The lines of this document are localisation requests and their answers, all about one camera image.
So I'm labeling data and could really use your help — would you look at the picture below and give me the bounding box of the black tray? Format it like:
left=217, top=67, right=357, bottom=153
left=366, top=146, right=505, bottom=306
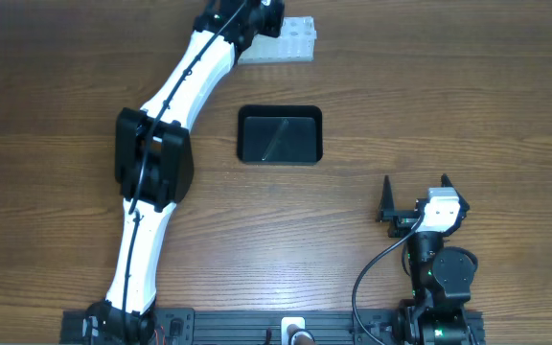
left=236, top=103, right=324, bottom=167

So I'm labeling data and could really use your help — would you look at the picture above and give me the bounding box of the mounting rail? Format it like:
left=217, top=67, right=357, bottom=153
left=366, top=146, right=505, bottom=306
left=59, top=307, right=487, bottom=345

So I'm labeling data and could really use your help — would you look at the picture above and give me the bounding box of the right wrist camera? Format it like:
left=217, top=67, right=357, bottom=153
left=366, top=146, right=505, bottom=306
left=419, top=186, right=463, bottom=235

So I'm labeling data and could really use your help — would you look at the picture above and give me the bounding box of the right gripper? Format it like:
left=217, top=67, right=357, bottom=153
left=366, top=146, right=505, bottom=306
left=376, top=173, right=472, bottom=239

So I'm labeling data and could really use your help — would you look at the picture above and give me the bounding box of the white test tube rack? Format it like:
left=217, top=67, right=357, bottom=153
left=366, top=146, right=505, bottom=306
left=236, top=15, right=319, bottom=66

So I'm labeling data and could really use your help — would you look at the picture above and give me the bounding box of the clear test tube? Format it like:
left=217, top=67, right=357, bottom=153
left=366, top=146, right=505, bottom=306
left=262, top=118, right=290, bottom=163

